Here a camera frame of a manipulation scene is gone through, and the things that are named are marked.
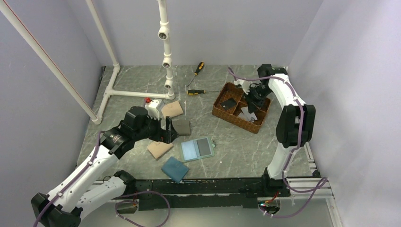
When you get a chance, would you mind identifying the brown woven divided basket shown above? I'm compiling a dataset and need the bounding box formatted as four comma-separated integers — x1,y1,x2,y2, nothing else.
212,82,271,134

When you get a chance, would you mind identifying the black yellow screwdriver far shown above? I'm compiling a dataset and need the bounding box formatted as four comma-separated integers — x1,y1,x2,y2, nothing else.
187,61,205,86

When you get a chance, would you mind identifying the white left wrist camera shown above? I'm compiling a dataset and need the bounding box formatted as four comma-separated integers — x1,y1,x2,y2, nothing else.
144,97,165,120

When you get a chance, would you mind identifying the beige card holder near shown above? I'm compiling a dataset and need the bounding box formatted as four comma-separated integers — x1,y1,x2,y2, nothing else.
147,141,173,160

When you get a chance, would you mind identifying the blue card holder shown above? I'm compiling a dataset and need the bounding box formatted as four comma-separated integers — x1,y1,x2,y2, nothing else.
161,157,189,183

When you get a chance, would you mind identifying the black yellow screwdriver near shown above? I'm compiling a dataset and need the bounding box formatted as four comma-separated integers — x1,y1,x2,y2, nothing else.
186,89,220,96

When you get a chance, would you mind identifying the aluminium front rail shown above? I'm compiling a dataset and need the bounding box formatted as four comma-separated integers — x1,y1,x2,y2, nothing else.
287,177,334,199

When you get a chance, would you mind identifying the white VIP credit card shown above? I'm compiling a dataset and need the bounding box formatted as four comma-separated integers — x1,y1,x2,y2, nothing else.
238,113,251,122

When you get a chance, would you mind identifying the grey card holder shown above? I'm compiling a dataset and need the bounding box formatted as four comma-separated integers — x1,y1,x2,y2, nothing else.
173,120,191,136

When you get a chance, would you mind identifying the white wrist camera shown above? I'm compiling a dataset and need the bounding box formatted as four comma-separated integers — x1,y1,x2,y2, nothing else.
144,97,165,120
234,79,249,91

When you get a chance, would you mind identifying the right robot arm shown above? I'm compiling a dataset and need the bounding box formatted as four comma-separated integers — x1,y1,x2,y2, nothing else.
244,64,316,196

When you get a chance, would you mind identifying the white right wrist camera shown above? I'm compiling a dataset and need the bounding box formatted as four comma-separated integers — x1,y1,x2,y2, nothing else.
234,79,249,91

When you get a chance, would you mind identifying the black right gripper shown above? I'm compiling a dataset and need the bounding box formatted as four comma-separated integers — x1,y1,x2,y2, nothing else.
242,84,272,114

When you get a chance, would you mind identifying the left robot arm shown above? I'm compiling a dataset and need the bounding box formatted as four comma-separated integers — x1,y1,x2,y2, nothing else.
31,106,179,227

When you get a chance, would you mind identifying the beige card holder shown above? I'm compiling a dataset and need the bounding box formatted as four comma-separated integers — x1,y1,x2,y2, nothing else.
147,141,173,160
161,101,183,118

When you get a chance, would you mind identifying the dark grey credit card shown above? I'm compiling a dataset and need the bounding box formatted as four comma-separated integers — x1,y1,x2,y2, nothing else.
196,138,212,157

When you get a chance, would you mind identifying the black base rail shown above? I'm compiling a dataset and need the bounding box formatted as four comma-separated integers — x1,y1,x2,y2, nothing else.
118,175,290,211

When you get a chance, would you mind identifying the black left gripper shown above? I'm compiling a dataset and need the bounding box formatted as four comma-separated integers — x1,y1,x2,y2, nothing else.
133,112,178,144

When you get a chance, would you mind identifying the green card holder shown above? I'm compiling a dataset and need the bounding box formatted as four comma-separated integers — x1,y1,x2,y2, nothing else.
181,137,216,162

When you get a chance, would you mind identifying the black yellow screwdriver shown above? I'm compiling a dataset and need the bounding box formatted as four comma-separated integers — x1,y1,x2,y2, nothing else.
186,89,220,96
187,61,205,86

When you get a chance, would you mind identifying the beige card holder far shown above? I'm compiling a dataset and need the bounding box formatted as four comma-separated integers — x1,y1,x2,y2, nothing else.
161,101,183,118

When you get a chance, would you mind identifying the white PVC pipe frame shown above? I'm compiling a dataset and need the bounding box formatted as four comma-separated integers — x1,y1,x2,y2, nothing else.
0,0,176,125

